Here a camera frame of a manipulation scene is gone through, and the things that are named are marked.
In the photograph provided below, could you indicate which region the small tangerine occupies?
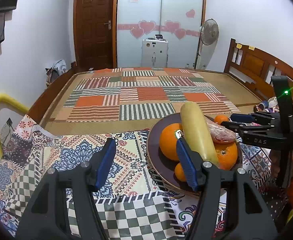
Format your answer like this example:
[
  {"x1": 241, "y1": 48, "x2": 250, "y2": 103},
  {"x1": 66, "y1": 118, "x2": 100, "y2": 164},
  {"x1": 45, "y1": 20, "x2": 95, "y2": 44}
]
[
  {"x1": 214, "y1": 114, "x2": 229, "y2": 125},
  {"x1": 174, "y1": 163, "x2": 187, "y2": 182}
]

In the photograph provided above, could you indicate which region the white appliance box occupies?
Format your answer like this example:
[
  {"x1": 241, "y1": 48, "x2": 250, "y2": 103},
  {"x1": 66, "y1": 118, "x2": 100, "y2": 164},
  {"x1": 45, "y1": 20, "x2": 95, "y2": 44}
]
[{"x1": 141, "y1": 34, "x2": 169, "y2": 68}]

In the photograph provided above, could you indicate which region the large orange without sticker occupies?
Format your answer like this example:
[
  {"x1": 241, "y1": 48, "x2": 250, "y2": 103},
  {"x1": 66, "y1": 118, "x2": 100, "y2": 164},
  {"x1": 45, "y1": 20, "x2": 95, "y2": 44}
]
[{"x1": 214, "y1": 142, "x2": 238, "y2": 170}]

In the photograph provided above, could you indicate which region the pink pomelo segment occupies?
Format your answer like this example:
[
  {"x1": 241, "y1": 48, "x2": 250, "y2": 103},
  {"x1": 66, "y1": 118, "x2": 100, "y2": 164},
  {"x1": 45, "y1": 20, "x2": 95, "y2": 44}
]
[{"x1": 205, "y1": 116, "x2": 236, "y2": 144}]

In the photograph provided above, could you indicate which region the large orange with sticker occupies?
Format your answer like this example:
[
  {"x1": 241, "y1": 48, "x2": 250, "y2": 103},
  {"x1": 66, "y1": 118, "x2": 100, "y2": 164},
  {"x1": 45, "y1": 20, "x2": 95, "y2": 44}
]
[{"x1": 159, "y1": 123, "x2": 183, "y2": 161}]

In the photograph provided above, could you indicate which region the clothes pile by door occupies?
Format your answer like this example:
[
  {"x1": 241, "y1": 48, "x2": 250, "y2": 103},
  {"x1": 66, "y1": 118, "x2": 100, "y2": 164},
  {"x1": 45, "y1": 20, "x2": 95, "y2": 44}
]
[{"x1": 46, "y1": 59, "x2": 67, "y2": 87}]

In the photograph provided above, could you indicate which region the patchwork patterned cloth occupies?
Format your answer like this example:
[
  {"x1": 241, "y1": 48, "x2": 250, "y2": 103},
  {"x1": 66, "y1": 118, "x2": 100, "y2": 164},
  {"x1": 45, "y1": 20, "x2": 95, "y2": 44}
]
[{"x1": 0, "y1": 114, "x2": 287, "y2": 240}]

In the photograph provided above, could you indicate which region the purple round plate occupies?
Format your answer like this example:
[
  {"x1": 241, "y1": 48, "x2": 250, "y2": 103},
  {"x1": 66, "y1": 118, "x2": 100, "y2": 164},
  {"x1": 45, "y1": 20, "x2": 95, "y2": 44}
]
[{"x1": 146, "y1": 112, "x2": 244, "y2": 197}]

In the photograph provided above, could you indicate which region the white standing fan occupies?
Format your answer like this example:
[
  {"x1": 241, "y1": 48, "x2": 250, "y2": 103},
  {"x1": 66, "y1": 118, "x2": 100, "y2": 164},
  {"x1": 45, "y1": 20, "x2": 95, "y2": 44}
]
[{"x1": 195, "y1": 18, "x2": 219, "y2": 70}]

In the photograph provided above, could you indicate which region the small tangerine front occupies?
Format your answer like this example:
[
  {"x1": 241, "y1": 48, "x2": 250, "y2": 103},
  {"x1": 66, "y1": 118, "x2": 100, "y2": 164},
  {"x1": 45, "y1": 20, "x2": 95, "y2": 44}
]
[{"x1": 174, "y1": 163, "x2": 187, "y2": 182}]

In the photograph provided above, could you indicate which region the brown wooden door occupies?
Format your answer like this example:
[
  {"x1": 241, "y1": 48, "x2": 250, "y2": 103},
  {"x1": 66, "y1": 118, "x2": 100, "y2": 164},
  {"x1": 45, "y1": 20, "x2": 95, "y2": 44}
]
[{"x1": 73, "y1": 0, "x2": 116, "y2": 71}]

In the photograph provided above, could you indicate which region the striped patchwork bed mat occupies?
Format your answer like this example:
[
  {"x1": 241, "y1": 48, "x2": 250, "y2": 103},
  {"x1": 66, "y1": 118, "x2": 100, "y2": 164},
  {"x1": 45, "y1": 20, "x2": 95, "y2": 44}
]
[{"x1": 54, "y1": 68, "x2": 238, "y2": 122}]

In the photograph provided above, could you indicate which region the person right hand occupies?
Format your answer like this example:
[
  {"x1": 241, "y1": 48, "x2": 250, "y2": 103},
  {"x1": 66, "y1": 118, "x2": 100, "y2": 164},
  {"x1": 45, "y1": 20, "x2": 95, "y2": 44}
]
[{"x1": 269, "y1": 150, "x2": 293, "y2": 178}]

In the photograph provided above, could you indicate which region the sliding wardrobe with hearts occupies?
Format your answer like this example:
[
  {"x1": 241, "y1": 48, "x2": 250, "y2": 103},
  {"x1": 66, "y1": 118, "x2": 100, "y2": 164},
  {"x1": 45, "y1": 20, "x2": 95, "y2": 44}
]
[{"x1": 117, "y1": 0, "x2": 206, "y2": 68}]

